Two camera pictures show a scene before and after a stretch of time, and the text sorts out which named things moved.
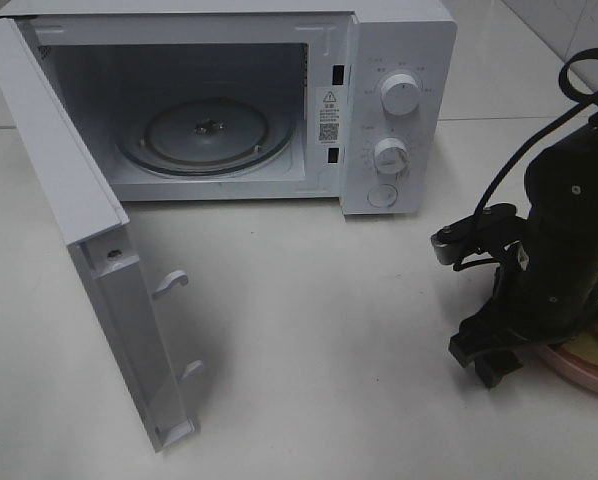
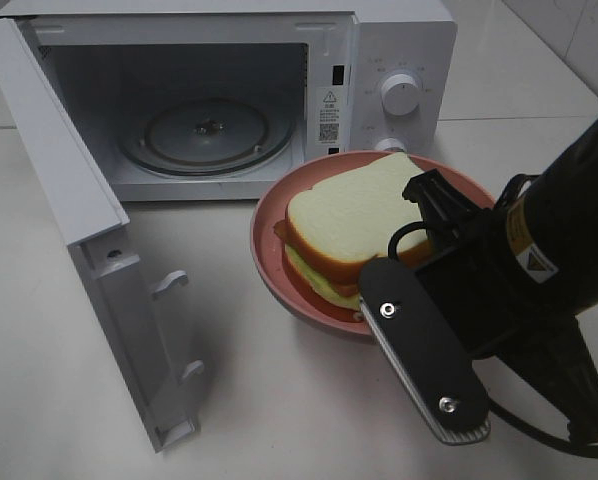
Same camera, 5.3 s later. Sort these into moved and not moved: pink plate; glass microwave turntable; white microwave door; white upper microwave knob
Moved: pink plate
Not moved: white microwave door; glass microwave turntable; white upper microwave knob
